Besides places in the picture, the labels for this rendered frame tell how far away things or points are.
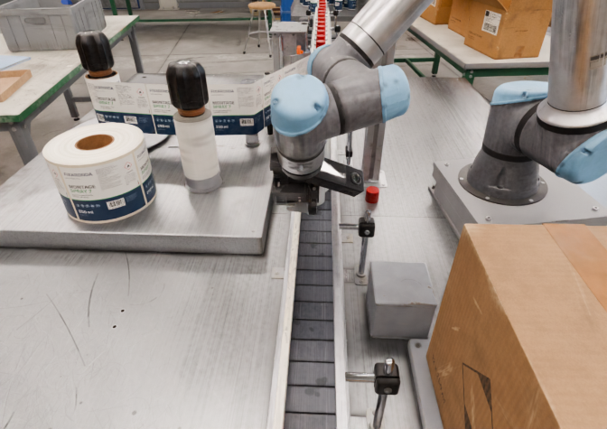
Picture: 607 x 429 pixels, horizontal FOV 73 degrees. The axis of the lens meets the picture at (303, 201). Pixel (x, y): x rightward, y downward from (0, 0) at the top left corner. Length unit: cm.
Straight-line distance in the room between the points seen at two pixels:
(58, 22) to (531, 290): 261
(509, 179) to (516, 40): 170
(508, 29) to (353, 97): 204
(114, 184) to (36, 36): 196
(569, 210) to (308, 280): 56
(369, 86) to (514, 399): 39
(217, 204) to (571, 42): 72
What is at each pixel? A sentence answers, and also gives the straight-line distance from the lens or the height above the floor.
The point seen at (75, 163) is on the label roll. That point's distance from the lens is 92.
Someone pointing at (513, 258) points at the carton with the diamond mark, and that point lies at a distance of 50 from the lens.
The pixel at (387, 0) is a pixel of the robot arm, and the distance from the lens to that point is 70.
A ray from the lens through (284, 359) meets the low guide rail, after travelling 61.
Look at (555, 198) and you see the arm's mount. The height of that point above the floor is 93.
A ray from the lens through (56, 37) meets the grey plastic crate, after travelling 279.
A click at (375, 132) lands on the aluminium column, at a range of 106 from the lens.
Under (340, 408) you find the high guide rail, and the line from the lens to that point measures 53.
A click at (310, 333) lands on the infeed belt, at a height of 88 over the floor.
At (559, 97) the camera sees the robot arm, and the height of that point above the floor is 118.
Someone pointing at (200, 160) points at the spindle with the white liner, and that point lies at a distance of 96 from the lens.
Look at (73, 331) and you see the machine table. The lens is 85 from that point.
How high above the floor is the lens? 143
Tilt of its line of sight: 35 degrees down
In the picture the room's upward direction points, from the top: straight up
